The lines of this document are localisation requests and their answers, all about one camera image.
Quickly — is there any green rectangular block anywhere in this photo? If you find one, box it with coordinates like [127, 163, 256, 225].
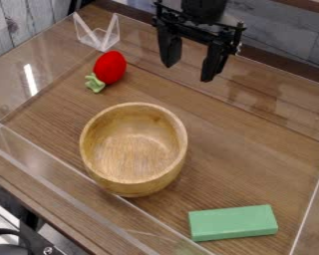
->
[188, 205, 278, 242]

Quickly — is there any wooden bowl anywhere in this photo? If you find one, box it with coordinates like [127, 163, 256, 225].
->
[80, 102, 188, 197]

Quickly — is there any clear acrylic enclosure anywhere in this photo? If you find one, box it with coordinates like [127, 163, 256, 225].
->
[0, 7, 319, 255]

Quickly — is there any black metal bracket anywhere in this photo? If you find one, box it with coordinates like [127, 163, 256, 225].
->
[18, 222, 57, 255]

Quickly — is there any black cable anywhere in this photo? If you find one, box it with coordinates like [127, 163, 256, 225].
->
[0, 227, 32, 255]

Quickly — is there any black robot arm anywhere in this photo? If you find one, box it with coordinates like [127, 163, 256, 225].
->
[153, 0, 246, 83]

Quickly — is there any red felt strawberry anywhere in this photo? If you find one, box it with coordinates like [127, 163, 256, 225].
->
[85, 51, 127, 94]

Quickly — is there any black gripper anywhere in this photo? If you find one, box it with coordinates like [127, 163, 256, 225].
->
[153, 0, 246, 83]

